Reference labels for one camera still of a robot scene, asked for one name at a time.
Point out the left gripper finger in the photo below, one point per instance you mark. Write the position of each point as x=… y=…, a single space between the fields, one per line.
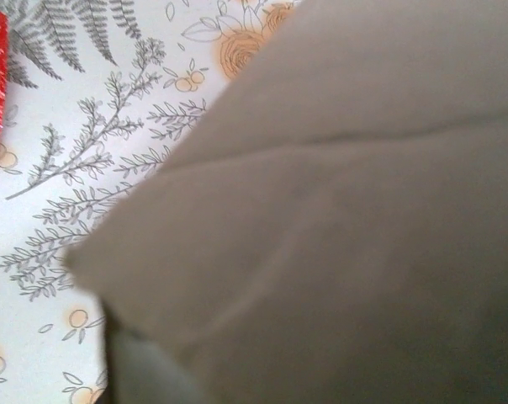
x=136 y=374

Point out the white paper box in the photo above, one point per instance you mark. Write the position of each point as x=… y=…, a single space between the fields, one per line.
x=321 y=210

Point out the floral printed tablecloth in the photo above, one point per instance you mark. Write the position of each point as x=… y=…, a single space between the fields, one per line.
x=111 y=126

